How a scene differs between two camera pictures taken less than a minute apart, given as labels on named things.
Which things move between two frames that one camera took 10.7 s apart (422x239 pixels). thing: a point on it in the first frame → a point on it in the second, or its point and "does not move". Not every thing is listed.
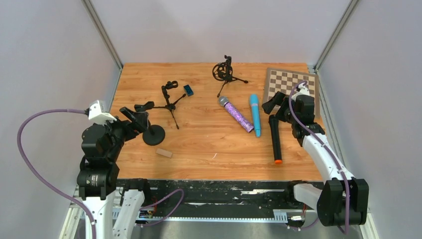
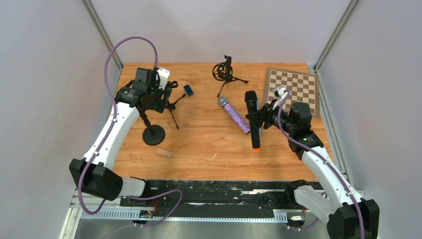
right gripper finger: x=268 y=106 → x=256 y=118
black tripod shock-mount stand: x=223 y=71 does not move
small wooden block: x=164 y=153 does not move
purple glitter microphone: x=224 y=101 does not move
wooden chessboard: x=284 y=80 does not move
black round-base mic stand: x=154 y=136 does not move
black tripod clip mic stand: x=170 y=85 does not move
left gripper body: x=132 y=119 → x=166 y=100
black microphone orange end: x=274 y=122 → x=251 y=104
